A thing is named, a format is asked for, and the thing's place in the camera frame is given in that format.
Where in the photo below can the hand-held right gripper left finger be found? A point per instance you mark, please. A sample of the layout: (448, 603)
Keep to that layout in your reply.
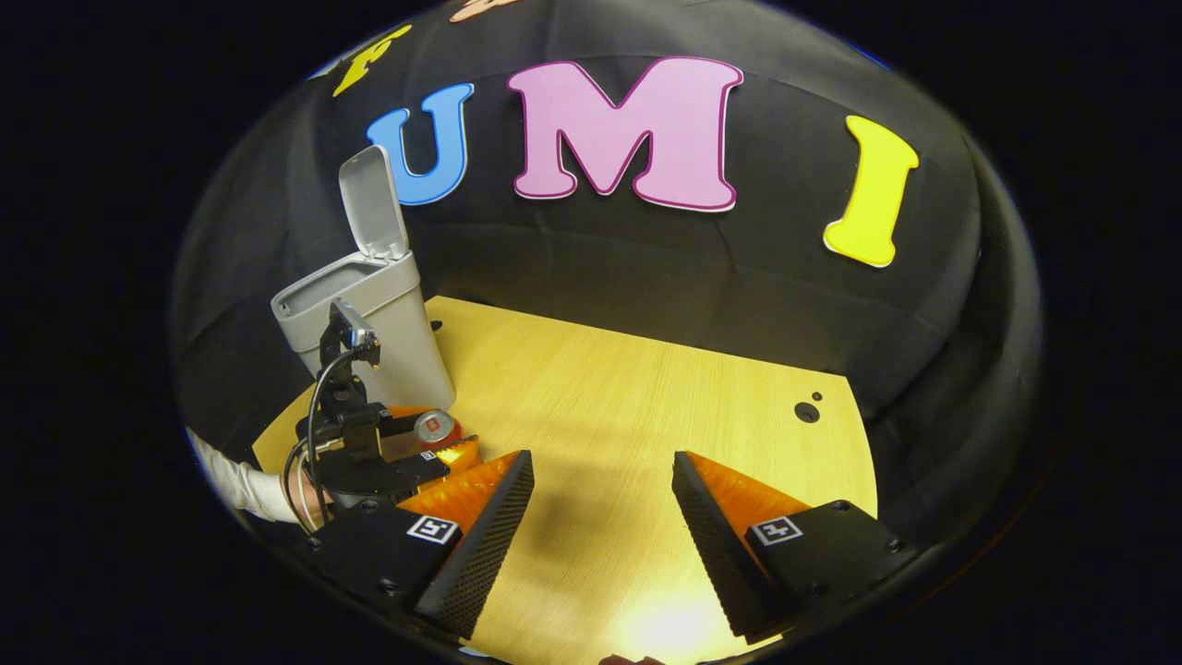
(489, 554)

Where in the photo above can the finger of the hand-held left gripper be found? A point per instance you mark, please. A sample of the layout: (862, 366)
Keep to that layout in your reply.
(457, 454)
(404, 411)

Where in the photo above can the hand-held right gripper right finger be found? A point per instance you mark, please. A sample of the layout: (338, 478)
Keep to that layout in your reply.
(720, 563)

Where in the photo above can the red pop can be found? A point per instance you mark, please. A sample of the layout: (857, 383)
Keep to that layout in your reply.
(436, 429)

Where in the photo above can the grey desktop garbage bin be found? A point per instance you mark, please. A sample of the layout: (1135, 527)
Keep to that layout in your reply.
(406, 323)

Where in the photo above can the wooden desktop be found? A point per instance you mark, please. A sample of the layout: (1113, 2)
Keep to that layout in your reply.
(628, 416)

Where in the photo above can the black backdrop cloth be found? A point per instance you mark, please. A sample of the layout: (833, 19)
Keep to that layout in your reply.
(785, 305)

